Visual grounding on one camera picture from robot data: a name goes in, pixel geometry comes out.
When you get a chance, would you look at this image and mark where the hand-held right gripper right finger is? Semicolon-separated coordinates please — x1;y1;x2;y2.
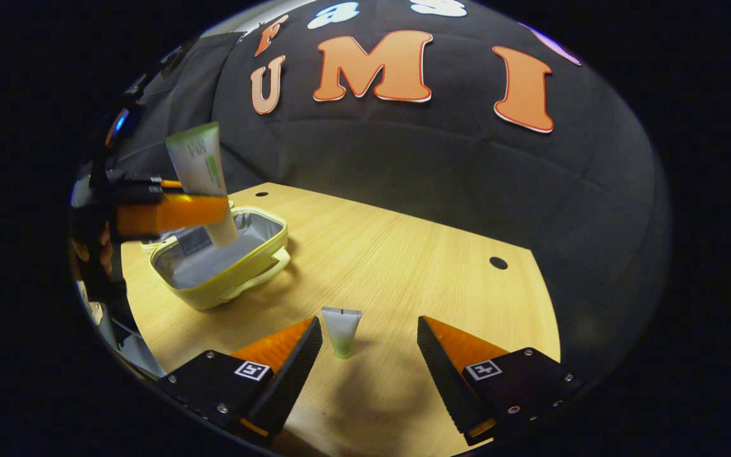
416;315;586;447

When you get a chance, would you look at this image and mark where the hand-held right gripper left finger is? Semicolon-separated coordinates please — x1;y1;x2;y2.
157;315;324;442

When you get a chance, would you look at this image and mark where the white tube with green label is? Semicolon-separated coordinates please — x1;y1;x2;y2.
165;122;239;248

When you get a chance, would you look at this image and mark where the small white green tube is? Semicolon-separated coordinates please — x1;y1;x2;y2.
321;307;363;360

